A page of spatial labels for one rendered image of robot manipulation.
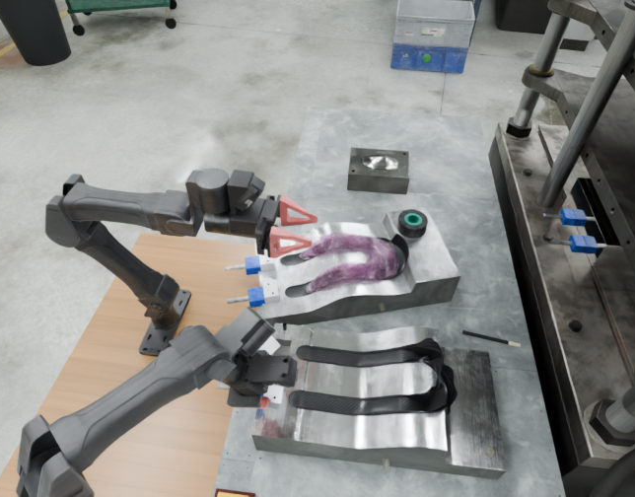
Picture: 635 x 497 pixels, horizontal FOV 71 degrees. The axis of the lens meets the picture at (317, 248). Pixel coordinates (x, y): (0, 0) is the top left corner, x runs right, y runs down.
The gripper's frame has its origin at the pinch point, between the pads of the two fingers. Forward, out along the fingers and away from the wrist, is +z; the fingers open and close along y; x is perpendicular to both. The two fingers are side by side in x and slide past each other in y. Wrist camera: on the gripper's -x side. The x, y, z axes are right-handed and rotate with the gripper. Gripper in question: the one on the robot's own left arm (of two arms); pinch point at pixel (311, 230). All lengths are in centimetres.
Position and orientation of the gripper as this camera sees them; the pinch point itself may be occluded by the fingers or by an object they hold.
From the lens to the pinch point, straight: 83.6
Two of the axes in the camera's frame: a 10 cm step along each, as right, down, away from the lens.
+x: -0.3, 6.7, 7.5
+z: 9.9, 1.3, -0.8
